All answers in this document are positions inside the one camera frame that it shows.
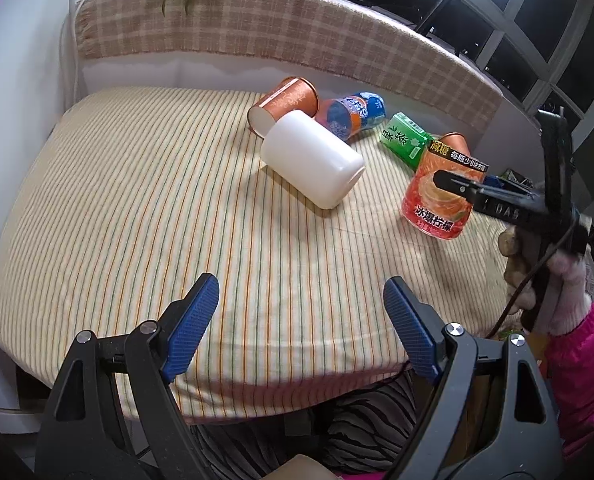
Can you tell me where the red orange-print cup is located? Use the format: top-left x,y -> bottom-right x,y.
401,139 -> 488,240

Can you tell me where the brown paper cup right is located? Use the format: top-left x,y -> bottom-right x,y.
439,132 -> 470,156

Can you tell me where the brown paper cup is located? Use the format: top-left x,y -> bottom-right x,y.
439,132 -> 470,156
247,76 -> 319,139

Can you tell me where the green tea cup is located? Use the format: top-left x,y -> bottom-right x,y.
379,112 -> 434,171

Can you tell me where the blue orange printed cup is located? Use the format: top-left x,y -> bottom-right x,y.
315,91 -> 387,142

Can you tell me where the white plastic cup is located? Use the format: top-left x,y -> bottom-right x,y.
260,110 -> 365,210

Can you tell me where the brown paper cup left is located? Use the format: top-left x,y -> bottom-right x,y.
247,76 -> 319,139

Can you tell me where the gloved right hand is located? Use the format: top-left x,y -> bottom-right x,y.
498,226 -> 593,337

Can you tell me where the green cardboard box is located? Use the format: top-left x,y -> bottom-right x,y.
500,168 -> 533,188

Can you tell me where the striped yellow table cloth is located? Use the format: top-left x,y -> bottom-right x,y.
0,87 -> 506,422

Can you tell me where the plaid beige sill cloth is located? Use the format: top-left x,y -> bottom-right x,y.
75,0 -> 503,131

